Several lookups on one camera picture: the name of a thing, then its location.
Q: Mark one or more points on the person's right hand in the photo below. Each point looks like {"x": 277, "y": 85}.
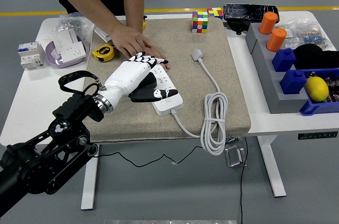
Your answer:
{"x": 128, "y": 40}

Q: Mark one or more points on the person's left hand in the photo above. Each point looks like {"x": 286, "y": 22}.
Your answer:
{"x": 156, "y": 53}

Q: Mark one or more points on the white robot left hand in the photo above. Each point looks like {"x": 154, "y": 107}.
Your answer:
{"x": 124, "y": 78}

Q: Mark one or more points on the white power strip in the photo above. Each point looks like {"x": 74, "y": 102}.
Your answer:
{"x": 169, "y": 106}

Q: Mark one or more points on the small yellow black tool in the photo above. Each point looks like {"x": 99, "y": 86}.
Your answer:
{"x": 144, "y": 25}

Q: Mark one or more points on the yellow tape measure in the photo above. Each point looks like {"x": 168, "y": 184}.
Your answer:
{"x": 104, "y": 52}

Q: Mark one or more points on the grey-brown mat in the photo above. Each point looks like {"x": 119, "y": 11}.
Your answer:
{"x": 185, "y": 86}

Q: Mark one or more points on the large Rubik's cube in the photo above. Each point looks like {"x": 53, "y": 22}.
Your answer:
{"x": 200, "y": 22}

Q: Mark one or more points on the purple bowl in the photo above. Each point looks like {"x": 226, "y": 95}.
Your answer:
{"x": 70, "y": 65}

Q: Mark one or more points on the clear bag of metal parts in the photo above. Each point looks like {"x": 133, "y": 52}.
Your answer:
{"x": 70, "y": 22}

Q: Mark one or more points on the small Rubik's cube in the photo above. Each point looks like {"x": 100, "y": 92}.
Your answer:
{"x": 215, "y": 12}

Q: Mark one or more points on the black wrapped box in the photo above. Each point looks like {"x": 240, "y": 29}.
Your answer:
{"x": 243, "y": 13}

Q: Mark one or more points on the white circuit breaker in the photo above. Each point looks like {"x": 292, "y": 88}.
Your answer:
{"x": 27, "y": 54}

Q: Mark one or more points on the grey stepped block holder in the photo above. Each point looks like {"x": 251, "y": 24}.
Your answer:
{"x": 265, "y": 57}

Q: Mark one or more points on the white table leg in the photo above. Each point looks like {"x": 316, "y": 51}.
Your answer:
{"x": 90, "y": 181}
{"x": 272, "y": 171}

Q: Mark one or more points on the orange cylinder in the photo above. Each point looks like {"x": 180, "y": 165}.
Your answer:
{"x": 268, "y": 22}
{"x": 276, "y": 40}

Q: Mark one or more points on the blue block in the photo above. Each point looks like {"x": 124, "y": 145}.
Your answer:
{"x": 292, "y": 82}
{"x": 283, "y": 59}

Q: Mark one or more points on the clear bag of components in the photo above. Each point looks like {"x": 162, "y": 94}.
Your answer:
{"x": 307, "y": 34}

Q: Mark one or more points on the black cloth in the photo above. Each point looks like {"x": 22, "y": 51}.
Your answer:
{"x": 312, "y": 55}

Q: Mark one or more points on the yellow lemon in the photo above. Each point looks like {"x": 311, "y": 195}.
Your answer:
{"x": 316, "y": 89}

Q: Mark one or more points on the blue plastic bin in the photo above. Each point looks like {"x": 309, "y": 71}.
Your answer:
{"x": 317, "y": 107}

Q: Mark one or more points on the dark circuit boards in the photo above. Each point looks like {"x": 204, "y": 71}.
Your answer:
{"x": 334, "y": 83}

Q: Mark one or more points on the black table control panel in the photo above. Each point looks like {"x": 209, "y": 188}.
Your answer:
{"x": 317, "y": 135}

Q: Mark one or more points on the white square wall switch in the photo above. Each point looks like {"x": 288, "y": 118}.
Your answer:
{"x": 102, "y": 33}

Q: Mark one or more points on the white wall socket panel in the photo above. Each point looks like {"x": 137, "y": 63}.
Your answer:
{"x": 75, "y": 53}

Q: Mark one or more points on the white switch panel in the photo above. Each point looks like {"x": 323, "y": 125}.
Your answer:
{"x": 63, "y": 37}

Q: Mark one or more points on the clear acrylic bracket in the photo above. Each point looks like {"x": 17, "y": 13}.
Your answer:
{"x": 234, "y": 156}

